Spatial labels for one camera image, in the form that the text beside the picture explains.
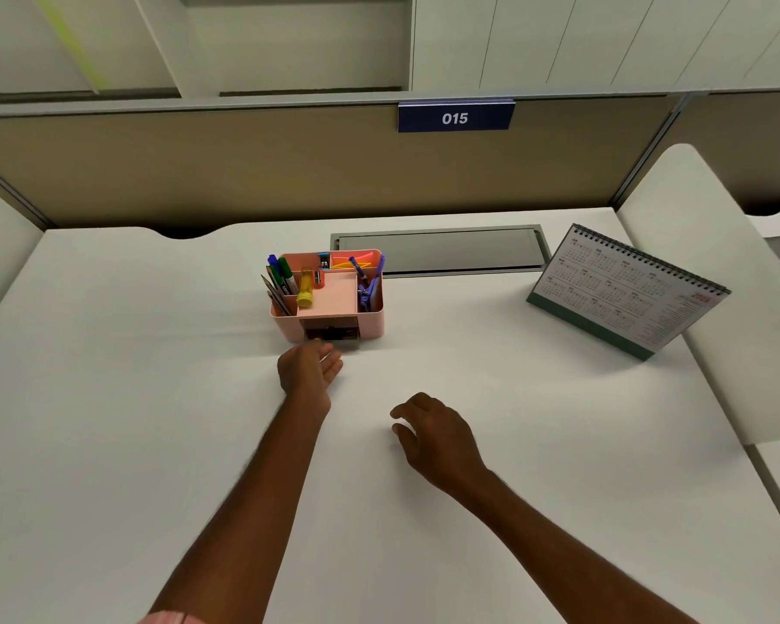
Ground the pink desk organizer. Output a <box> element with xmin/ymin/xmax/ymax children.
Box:
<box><xmin>263</xmin><ymin>247</ymin><xmax>386</xmax><ymax>350</ymax></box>

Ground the person's right hand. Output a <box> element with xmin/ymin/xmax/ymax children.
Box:
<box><xmin>388</xmin><ymin>391</ymin><xmax>493</xmax><ymax>503</ymax></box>

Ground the blue number sign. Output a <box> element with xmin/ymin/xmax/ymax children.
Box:
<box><xmin>397</xmin><ymin>100</ymin><xmax>517</xmax><ymax>134</ymax></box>

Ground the beige partition panel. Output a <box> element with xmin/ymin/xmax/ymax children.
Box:
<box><xmin>614</xmin><ymin>90</ymin><xmax>780</xmax><ymax>215</ymax></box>
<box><xmin>0</xmin><ymin>96</ymin><xmax>684</xmax><ymax>240</ymax></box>
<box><xmin>0</xmin><ymin>159</ymin><xmax>53</xmax><ymax>228</ymax></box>

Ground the pink plaid sleeve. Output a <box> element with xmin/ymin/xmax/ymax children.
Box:
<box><xmin>136</xmin><ymin>610</ymin><xmax>209</xmax><ymax>624</ymax></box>

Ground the white panelled cabinet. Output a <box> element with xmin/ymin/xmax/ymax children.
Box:
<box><xmin>410</xmin><ymin>0</ymin><xmax>780</xmax><ymax>95</ymax></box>

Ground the person's right forearm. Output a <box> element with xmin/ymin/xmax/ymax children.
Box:
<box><xmin>465</xmin><ymin>471</ymin><xmax>700</xmax><ymax>624</ymax></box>

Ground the green spiral desk calendar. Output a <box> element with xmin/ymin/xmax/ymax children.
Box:
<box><xmin>526</xmin><ymin>224</ymin><xmax>732</xmax><ymax>361</ymax></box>

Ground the white open shelf unit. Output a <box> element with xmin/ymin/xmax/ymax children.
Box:
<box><xmin>0</xmin><ymin>0</ymin><xmax>417</xmax><ymax>101</ymax></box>

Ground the person's left forearm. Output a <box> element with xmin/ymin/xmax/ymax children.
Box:
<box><xmin>147</xmin><ymin>399</ymin><xmax>333</xmax><ymax>624</ymax></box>

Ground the white side divider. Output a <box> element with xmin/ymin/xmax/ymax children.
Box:
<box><xmin>615</xmin><ymin>143</ymin><xmax>780</xmax><ymax>447</ymax></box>
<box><xmin>0</xmin><ymin>177</ymin><xmax>45</xmax><ymax>342</ymax></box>

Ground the purple hole punch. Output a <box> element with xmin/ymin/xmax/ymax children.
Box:
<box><xmin>357</xmin><ymin>278</ymin><xmax>385</xmax><ymax>313</ymax></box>

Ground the person's left hand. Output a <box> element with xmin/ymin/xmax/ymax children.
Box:
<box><xmin>276</xmin><ymin>341</ymin><xmax>344</xmax><ymax>421</ymax></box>

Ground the grey pencil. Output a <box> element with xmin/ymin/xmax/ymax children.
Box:
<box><xmin>264</xmin><ymin>278</ymin><xmax>294</xmax><ymax>317</ymax></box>
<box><xmin>261</xmin><ymin>273</ymin><xmax>290</xmax><ymax>317</ymax></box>

